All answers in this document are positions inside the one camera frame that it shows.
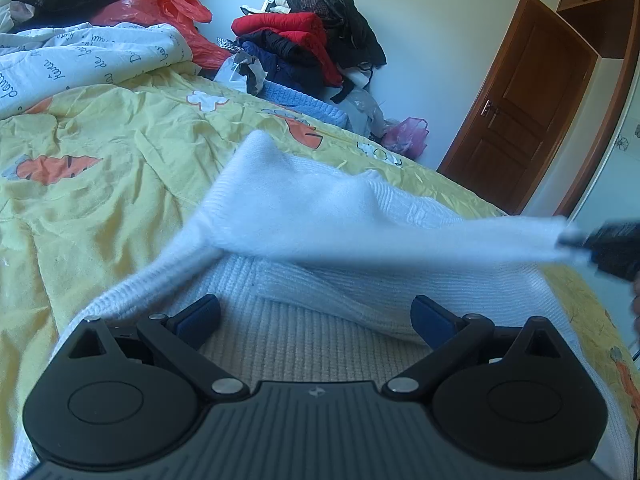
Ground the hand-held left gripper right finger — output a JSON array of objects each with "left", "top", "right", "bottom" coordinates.
[{"left": 381, "top": 294, "right": 568, "bottom": 403}]

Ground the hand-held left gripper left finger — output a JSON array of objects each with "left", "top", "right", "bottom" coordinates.
[{"left": 65, "top": 294, "right": 251, "bottom": 402}]

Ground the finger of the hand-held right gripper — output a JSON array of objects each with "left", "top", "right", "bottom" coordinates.
[{"left": 557, "top": 220, "right": 640, "bottom": 281}]

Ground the white knit sweater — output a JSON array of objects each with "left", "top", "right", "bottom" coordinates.
[{"left": 10, "top": 130, "right": 628, "bottom": 480}]

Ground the yellow printed bedsheet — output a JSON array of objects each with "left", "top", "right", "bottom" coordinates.
[{"left": 0, "top": 62, "right": 640, "bottom": 480}]

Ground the brown wooden door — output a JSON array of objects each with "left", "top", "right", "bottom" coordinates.
[{"left": 437, "top": 0, "right": 600, "bottom": 216}]

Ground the pink plastic bag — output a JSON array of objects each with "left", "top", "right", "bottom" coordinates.
[{"left": 384, "top": 117, "right": 431, "bottom": 158}]

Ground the brown wooden wardrobe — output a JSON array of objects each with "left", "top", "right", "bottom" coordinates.
[{"left": 552, "top": 0, "right": 640, "bottom": 218}]

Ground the light blue knit sweater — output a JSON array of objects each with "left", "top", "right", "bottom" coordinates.
[{"left": 260, "top": 81, "right": 351, "bottom": 131}]

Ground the grey white plastic bag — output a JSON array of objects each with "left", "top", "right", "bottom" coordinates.
[{"left": 214, "top": 50, "right": 268, "bottom": 95}]

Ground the navy blue garment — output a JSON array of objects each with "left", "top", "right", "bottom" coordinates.
[{"left": 240, "top": 40, "right": 328, "bottom": 96}]

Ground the white script-print quilt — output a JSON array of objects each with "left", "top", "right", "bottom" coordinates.
[{"left": 0, "top": 22, "right": 195, "bottom": 117}]

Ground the red puffer jacket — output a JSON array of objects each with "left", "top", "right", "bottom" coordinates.
[{"left": 231, "top": 11, "right": 345, "bottom": 86}]

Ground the red plastic bag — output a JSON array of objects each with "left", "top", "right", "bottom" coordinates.
[{"left": 90, "top": 0, "right": 233, "bottom": 81}]

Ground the black jacket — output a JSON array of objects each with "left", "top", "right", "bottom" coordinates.
[{"left": 282, "top": 0, "right": 388, "bottom": 68}]

